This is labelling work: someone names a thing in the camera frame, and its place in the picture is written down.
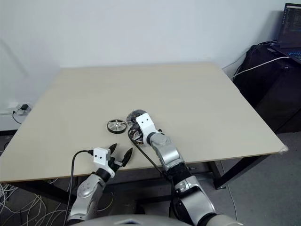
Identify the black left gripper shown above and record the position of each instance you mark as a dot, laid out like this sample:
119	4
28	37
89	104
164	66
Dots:
114	163

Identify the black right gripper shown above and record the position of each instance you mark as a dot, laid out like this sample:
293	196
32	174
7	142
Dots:
137	132

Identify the black round motor housing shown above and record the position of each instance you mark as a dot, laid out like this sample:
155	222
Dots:
136	138

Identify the silver spoked rotor black rim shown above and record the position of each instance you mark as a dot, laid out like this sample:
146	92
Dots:
115	127

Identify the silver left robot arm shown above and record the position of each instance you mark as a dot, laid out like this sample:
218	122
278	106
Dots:
86	188

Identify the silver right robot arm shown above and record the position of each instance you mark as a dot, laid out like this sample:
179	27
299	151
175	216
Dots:
171	155

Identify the grey robot torso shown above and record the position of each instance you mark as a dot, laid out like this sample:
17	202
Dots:
131	217

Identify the black power adapter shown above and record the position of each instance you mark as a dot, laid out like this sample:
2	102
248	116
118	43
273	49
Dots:
24	107

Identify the large black bag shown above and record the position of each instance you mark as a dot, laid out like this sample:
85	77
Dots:
265	82

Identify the open black laptop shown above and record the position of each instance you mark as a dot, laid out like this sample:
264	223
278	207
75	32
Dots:
290	35

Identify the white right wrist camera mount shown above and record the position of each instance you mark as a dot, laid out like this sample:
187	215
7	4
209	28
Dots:
147	126

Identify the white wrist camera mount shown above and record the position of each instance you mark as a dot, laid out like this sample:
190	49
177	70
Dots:
100	156
147	126

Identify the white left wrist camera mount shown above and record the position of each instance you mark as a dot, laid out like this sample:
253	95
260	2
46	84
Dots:
100	156

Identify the black metal table frame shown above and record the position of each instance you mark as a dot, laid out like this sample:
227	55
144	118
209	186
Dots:
222	175

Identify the white wall power strip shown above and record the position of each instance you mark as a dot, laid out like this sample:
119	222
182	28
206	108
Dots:
14	109

